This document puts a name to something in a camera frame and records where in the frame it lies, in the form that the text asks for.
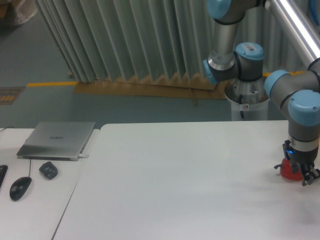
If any cardboard box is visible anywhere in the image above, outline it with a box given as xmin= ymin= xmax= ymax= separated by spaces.
xmin=0 ymin=0 xmax=11 ymax=19

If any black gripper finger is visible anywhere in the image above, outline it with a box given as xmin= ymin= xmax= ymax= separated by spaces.
xmin=301 ymin=163 xmax=320 ymax=186
xmin=273 ymin=161 xmax=298 ymax=174

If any red bell pepper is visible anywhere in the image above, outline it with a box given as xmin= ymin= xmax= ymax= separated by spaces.
xmin=279 ymin=158 xmax=302 ymax=181

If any brown cardboard sheet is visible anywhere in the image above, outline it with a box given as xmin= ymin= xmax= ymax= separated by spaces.
xmin=73 ymin=73 xmax=230 ymax=106

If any pale green pleated curtain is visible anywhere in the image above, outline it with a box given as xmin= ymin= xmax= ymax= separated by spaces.
xmin=35 ymin=0 xmax=320 ymax=88

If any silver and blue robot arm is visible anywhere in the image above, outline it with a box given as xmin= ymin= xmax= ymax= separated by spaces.
xmin=203 ymin=0 xmax=320 ymax=186

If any clear plastic bag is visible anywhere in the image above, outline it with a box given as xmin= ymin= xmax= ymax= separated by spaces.
xmin=8 ymin=0 xmax=38 ymax=26

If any black keyboard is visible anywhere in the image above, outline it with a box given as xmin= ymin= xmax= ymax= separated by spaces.
xmin=0 ymin=165 xmax=8 ymax=187

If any white laptop plug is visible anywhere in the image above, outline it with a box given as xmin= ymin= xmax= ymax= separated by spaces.
xmin=78 ymin=154 xmax=89 ymax=159

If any black pedestal cable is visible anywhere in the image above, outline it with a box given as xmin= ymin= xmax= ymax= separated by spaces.
xmin=238 ymin=93 xmax=246 ymax=122

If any black computer mouse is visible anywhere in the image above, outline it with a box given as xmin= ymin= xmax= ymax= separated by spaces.
xmin=9 ymin=176 xmax=32 ymax=201

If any silver closed laptop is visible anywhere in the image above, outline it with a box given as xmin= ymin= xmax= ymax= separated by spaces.
xmin=16 ymin=121 xmax=96 ymax=161

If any floor warning sticker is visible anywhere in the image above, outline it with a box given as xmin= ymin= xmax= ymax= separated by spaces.
xmin=0 ymin=86 xmax=25 ymax=105

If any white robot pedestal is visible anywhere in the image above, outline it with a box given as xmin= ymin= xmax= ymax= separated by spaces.
xmin=224 ymin=76 xmax=270 ymax=121

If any dark grey earbuds case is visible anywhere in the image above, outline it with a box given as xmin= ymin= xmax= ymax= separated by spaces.
xmin=39 ymin=161 xmax=59 ymax=180

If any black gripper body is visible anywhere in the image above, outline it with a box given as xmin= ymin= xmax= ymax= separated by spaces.
xmin=282 ymin=139 xmax=319 ymax=173

